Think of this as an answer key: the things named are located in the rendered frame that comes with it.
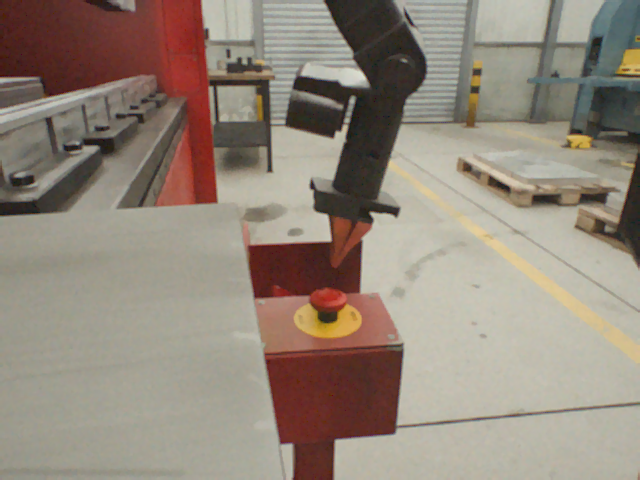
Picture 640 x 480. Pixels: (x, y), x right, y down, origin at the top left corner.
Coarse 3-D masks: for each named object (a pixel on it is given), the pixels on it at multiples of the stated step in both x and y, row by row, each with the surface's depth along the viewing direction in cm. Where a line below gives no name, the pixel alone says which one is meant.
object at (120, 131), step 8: (112, 120) 103; (128, 120) 102; (136, 120) 108; (112, 128) 91; (120, 128) 91; (128, 128) 97; (136, 128) 107; (88, 136) 82; (96, 136) 82; (104, 136) 82; (112, 136) 83; (120, 136) 89; (128, 136) 97; (88, 144) 82; (96, 144) 82; (104, 144) 82; (112, 144) 83; (120, 144) 88
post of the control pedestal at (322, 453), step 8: (296, 448) 57; (304, 448) 57; (312, 448) 57; (320, 448) 57; (328, 448) 57; (296, 456) 57; (304, 456) 57; (312, 456) 58; (320, 456) 58; (328, 456) 58; (296, 464) 58; (304, 464) 58; (312, 464) 58; (320, 464) 58; (328, 464) 58; (296, 472) 59; (304, 472) 59; (312, 472) 59; (320, 472) 59; (328, 472) 59
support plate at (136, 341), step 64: (0, 256) 9; (64, 256) 9; (128, 256) 9; (192, 256) 9; (0, 320) 7; (64, 320) 7; (128, 320) 7; (192, 320) 7; (256, 320) 7; (0, 384) 6; (64, 384) 6; (128, 384) 6; (192, 384) 6; (256, 384) 6; (0, 448) 5; (64, 448) 5; (128, 448) 5; (192, 448) 5; (256, 448) 5
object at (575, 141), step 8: (592, 112) 595; (600, 112) 594; (592, 120) 597; (592, 128) 604; (568, 136) 559; (576, 136) 552; (584, 136) 557; (568, 144) 564; (576, 144) 550; (584, 144) 548
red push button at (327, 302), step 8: (328, 288) 48; (312, 296) 46; (320, 296) 46; (328, 296) 46; (336, 296) 46; (344, 296) 46; (312, 304) 46; (320, 304) 45; (328, 304) 45; (336, 304) 45; (344, 304) 46; (320, 312) 46; (328, 312) 45; (336, 312) 46; (320, 320) 47; (328, 320) 46; (336, 320) 47
